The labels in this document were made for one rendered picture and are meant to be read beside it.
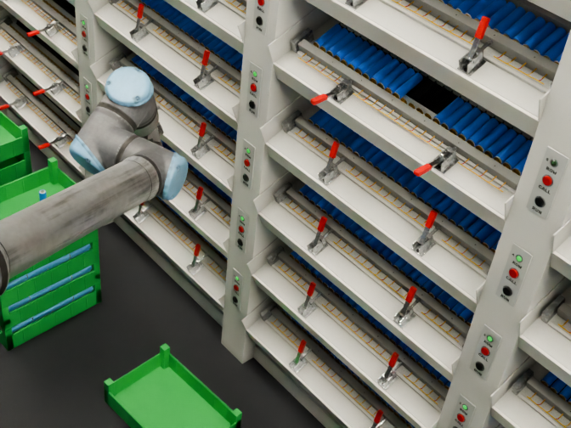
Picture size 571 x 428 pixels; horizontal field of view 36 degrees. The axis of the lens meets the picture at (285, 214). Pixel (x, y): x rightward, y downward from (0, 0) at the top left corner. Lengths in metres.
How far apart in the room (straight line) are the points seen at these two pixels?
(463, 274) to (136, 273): 1.26
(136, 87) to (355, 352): 0.78
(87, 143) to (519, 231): 0.82
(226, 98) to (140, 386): 0.81
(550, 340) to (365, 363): 0.54
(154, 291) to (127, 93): 0.98
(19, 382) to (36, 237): 1.07
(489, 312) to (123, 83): 0.83
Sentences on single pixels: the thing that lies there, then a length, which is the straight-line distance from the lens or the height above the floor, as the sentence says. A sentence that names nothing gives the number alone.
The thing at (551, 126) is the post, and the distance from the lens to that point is 1.40.
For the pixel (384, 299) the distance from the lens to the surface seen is 1.88.
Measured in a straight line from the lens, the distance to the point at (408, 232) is 1.74.
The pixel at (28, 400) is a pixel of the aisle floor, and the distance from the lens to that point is 2.39.
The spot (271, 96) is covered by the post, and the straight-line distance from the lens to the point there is 1.88.
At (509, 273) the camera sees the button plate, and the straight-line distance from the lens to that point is 1.56.
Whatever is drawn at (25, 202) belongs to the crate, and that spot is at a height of 0.32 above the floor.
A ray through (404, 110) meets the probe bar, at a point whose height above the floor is 0.99.
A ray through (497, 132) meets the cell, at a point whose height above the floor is 1.01.
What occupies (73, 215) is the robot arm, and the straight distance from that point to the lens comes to 1.47.
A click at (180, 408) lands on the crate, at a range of 2.34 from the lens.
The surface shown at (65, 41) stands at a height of 0.55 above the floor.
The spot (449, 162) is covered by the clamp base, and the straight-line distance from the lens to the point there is 1.59.
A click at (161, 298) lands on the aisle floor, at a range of 2.60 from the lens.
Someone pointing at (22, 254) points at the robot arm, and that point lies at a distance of 1.38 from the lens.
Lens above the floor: 1.86
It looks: 40 degrees down
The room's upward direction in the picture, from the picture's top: 7 degrees clockwise
